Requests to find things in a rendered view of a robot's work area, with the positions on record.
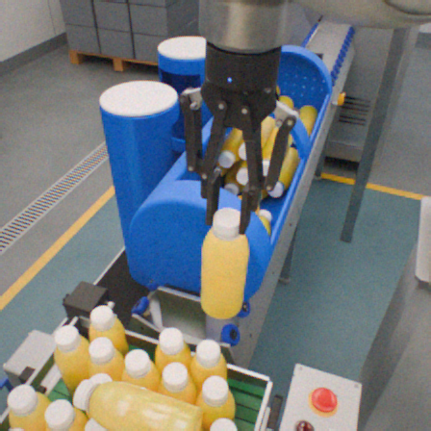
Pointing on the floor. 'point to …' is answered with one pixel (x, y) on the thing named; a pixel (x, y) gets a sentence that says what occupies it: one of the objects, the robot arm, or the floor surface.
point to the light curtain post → (375, 127)
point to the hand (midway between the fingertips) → (229, 203)
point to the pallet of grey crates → (126, 28)
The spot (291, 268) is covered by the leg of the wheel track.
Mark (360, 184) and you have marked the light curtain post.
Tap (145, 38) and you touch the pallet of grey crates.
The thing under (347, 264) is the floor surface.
